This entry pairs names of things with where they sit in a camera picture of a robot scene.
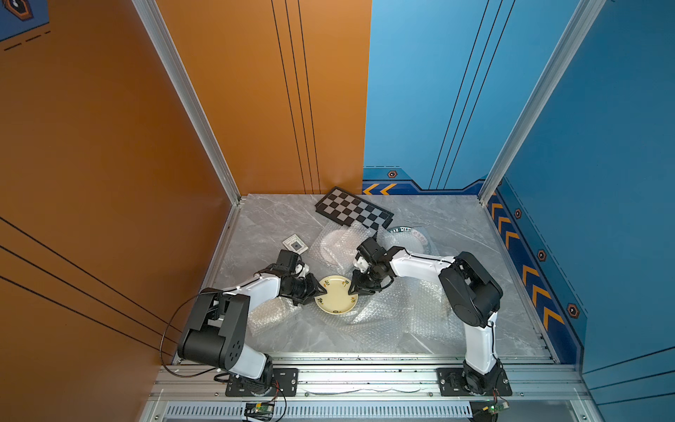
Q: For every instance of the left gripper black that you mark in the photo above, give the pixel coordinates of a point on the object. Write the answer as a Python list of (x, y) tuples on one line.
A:
[(313, 290)]

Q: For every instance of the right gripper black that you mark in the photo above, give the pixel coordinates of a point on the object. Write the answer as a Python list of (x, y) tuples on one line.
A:
[(357, 287)]

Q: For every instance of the cream yellow dinner plate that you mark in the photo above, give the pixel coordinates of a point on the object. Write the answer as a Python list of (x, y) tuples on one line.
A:
[(337, 299)]

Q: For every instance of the bubble wrap sheet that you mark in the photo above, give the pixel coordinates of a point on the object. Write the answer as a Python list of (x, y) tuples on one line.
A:
[(411, 317)]

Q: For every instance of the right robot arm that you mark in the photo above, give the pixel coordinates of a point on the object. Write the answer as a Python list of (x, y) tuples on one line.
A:
[(473, 294)]

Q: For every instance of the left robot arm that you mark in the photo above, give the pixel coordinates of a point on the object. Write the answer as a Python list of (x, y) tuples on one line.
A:
[(215, 330)]

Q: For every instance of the left bubble wrapped plate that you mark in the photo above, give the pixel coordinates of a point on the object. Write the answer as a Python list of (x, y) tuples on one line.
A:
[(271, 314)]

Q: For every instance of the patterned plate in bubble wrap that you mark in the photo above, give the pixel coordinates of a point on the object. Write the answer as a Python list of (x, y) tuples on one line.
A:
[(414, 239)]

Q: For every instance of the small square marker tile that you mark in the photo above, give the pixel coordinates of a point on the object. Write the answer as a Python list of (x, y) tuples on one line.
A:
[(295, 244)]

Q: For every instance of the black white checkerboard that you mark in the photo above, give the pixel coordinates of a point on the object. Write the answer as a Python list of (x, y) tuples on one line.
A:
[(346, 209)]

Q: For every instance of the left circuit board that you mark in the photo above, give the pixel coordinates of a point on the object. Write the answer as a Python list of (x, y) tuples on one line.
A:
[(261, 411)]

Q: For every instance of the circuit board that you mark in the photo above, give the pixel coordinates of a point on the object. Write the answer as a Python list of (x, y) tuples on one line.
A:
[(261, 411), (488, 411)]

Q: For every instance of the right circuit board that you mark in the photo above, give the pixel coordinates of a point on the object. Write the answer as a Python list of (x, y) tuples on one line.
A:
[(488, 411)]

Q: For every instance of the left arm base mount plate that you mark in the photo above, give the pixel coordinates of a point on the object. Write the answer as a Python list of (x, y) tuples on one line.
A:
[(282, 381)]

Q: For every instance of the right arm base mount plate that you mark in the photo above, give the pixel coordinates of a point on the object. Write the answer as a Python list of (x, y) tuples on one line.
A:
[(459, 382)]

